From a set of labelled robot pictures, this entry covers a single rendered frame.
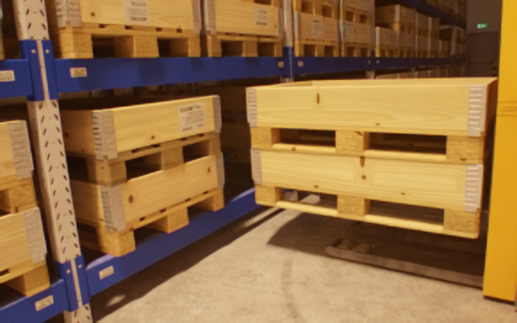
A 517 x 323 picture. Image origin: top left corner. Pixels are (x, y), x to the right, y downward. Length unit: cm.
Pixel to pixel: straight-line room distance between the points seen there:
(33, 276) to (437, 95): 182
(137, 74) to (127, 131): 28
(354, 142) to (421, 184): 37
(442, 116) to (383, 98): 27
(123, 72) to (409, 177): 140
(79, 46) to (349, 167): 135
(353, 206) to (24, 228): 148
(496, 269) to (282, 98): 131
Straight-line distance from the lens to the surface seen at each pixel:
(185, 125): 222
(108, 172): 193
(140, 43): 206
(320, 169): 217
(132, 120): 198
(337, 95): 205
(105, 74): 194
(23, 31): 180
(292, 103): 217
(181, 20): 227
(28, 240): 181
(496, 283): 218
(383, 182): 206
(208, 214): 248
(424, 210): 216
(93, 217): 211
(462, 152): 194
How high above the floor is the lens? 110
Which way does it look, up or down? 12 degrees down
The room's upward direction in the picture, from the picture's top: 3 degrees counter-clockwise
